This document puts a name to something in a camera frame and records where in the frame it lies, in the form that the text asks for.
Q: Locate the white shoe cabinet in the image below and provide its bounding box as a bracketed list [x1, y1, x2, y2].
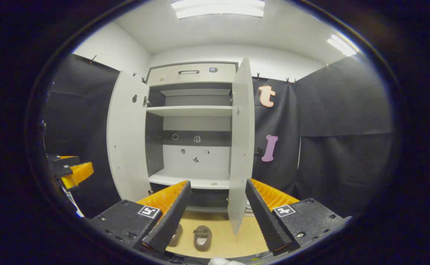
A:
[106, 57, 256, 236]

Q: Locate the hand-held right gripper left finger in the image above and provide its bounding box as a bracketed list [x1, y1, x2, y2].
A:
[84, 180, 193, 254]

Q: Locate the black backdrop cloth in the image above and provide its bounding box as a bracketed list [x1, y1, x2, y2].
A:
[42, 53, 396, 218]

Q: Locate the rectangular ceiling light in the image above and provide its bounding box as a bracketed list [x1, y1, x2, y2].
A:
[171, 0, 265, 20]
[327, 34, 357, 57]

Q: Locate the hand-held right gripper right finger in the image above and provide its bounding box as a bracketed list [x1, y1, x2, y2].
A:
[245, 179, 352, 257]

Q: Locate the white cabinet drawer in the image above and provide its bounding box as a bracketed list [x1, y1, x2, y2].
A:
[146, 62, 238, 86]

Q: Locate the white cabinet door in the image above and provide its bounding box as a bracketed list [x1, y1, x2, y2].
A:
[106, 70, 151, 202]
[227, 57, 256, 235]

